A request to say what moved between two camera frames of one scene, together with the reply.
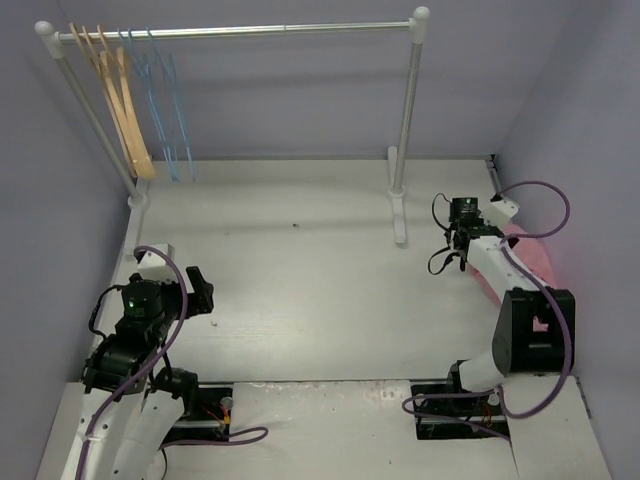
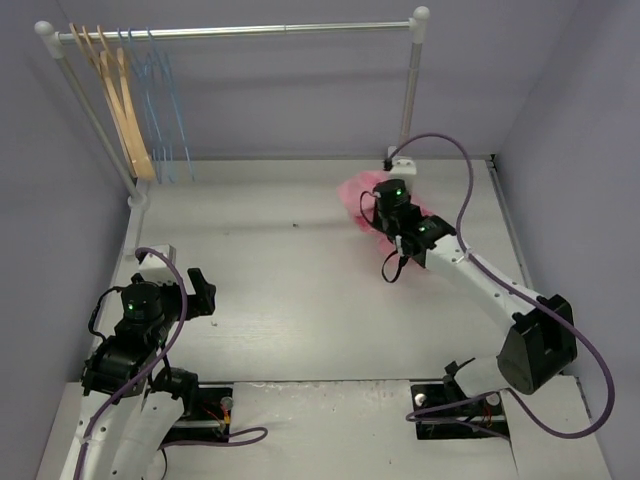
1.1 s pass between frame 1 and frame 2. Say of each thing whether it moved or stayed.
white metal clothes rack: stayed
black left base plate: stayed
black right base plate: stayed
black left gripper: stayed
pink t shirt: moved
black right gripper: moved
